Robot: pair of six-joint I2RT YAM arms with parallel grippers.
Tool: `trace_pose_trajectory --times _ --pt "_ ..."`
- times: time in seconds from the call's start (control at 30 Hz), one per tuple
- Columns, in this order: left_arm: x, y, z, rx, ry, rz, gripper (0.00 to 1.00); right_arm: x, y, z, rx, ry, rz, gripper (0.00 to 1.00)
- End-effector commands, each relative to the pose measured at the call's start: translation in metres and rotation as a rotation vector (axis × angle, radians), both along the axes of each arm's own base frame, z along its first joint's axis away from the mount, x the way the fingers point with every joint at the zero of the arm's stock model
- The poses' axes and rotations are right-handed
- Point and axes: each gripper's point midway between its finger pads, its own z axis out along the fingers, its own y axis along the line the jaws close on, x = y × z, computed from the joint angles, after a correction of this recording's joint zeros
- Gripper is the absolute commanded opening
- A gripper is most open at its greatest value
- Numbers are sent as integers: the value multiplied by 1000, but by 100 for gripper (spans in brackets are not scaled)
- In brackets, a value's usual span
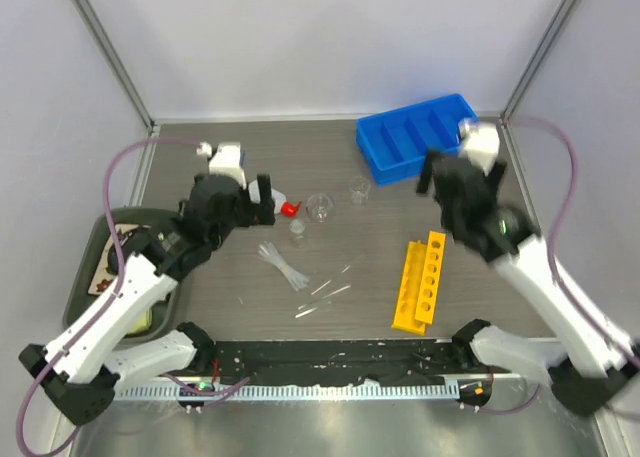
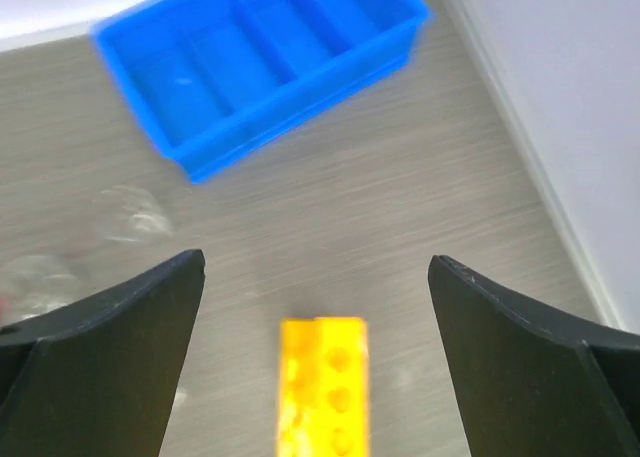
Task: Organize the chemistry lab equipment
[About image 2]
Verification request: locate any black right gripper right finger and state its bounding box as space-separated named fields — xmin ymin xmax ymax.
xmin=428 ymin=255 xmax=639 ymax=457

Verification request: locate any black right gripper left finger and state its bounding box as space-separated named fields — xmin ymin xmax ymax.
xmin=1 ymin=249 xmax=205 ymax=457

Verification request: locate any yellow test tube rack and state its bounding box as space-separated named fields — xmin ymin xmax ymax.
xmin=275 ymin=316 xmax=371 ymax=457

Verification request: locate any blue divided plastic bin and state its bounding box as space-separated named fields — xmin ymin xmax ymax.
xmin=92 ymin=0 xmax=432 ymax=183

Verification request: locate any wide clear glass beaker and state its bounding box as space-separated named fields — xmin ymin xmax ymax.
xmin=94 ymin=185 xmax=174 ymax=243

